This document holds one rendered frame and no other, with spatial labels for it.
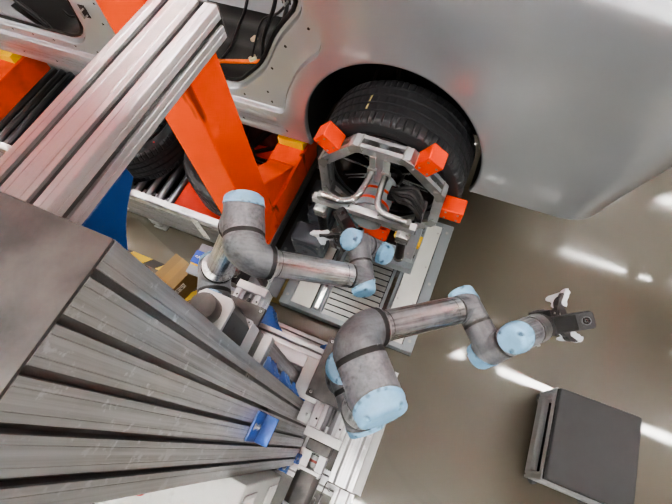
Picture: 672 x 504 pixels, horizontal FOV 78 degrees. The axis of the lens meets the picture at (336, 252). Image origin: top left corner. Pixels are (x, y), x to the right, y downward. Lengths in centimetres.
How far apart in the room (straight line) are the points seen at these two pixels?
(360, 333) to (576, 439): 145
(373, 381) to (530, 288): 191
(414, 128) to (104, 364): 133
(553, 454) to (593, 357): 73
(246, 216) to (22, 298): 76
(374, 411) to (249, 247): 51
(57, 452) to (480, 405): 214
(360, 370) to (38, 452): 59
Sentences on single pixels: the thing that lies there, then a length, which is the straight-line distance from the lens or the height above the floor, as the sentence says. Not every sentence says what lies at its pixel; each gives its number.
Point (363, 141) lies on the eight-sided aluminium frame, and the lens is 162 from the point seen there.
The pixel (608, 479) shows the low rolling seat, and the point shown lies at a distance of 225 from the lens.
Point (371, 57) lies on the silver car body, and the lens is 160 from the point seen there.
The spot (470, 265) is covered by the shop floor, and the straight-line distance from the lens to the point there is 264.
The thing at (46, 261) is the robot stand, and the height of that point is 203.
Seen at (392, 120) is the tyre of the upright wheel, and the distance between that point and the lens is 160.
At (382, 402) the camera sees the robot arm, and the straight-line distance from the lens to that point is 89.
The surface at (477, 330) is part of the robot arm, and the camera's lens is 118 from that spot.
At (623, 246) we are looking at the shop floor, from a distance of 305.
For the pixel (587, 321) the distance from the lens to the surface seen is 126.
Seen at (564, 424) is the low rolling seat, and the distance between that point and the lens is 219.
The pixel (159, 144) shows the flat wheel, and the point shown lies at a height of 50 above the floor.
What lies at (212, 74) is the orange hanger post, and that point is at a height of 150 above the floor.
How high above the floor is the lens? 235
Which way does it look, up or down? 64 degrees down
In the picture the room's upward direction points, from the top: 7 degrees counter-clockwise
